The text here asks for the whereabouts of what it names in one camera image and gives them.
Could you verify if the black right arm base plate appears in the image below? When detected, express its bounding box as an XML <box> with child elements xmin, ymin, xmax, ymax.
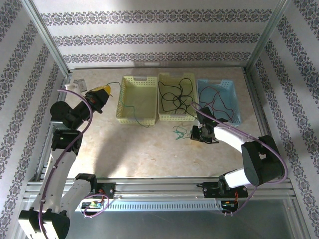
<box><xmin>203</xmin><ymin>181</ymin><xmax>249</xmax><ymax>199</ymax></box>

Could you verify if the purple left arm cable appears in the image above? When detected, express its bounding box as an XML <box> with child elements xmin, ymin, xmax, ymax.
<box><xmin>38</xmin><ymin>89</ymin><xmax>110</xmax><ymax>239</ymax></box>

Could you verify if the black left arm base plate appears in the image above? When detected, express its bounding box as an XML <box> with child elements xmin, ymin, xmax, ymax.
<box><xmin>94</xmin><ymin>183</ymin><xmax>117</xmax><ymax>200</ymax></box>

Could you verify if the grey metal panel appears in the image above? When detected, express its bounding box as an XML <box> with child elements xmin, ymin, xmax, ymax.
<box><xmin>67</xmin><ymin>211</ymin><xmax>301</xmax><ymax>239</ymax></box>

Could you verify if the teal green cable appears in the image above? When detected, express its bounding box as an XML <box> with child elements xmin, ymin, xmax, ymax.
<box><xmin>172</xmin><ymin>125</ymin><xmax>191</xmax><ymax>141</ymax></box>

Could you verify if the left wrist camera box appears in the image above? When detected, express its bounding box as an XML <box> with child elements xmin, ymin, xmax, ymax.
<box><xmin>73</xmin><ymin>79</ymin><xmax>88</xmax><ymax>92</ymax></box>

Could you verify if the aluminium side rail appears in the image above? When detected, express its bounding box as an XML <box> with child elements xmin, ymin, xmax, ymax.
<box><xmin>243</xmin><ymin>67</ymin><xmax>285</xmax><ymax>179</ymax></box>
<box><xmin>36</xmin><ymin>74</ymin><xmax>72</xmax><ymax>180</ymax></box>

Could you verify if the white slotted cable duct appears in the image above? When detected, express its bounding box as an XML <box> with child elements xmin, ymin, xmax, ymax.
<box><xmin>74</xmin><ymin>200</ymin><xmax>224</xmax><ymax>213</ymax></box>

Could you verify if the aluminium frame post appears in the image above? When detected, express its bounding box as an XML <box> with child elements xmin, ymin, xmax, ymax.
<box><xmin>23</xmin><ymin>0</ymin><xmax>72</xmax><ymax>78</ymax></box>
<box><xmin>245</xmin><ymin>0</ymin><xmax>294</xmax><ymax>73</ymax></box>

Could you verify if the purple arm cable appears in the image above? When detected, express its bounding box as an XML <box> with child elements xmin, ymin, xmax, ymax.
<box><xmin>38</xmin><ymin>89</ymin><xmax>110</xmax><ymax>239</ymax></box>
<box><xmin>191</xmin><ymin>100</ymin><xmax>289</xmax><ymax>218</ymax></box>

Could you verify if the blue plastic basket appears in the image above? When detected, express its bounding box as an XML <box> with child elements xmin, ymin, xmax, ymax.
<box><xmin>196</xmin><ymin>79</ymin><xmax>243</xmax><ymax>124</ymax></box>

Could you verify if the dark green cable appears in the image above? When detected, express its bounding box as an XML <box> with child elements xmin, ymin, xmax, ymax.
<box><xmin>107</xmin><ymin>81</ymin><xmax>151</xmax><ymax>128</ymax></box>

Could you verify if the aluminium mounting rail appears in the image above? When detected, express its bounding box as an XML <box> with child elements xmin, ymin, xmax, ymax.
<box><xmin>24</xmin><ymin>177</ymin><xmax>293</xmax><ymax>200</ymax></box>

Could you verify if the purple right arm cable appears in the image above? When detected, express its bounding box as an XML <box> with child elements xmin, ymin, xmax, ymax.
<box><xmin>191</xmin><ymin>100</ymin><xmax>289</xmax><ymax>218</ymax></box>

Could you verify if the yellow plastic basket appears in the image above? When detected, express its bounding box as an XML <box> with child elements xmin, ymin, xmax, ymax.
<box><xmin>115</xmin><ymin>76</ymin><xmax>159</xmax><ymax>125</ymax></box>
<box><xmin>157</xmin><ymin>72</ymin><xmax>198</xmax><ymax>122</ymax></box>

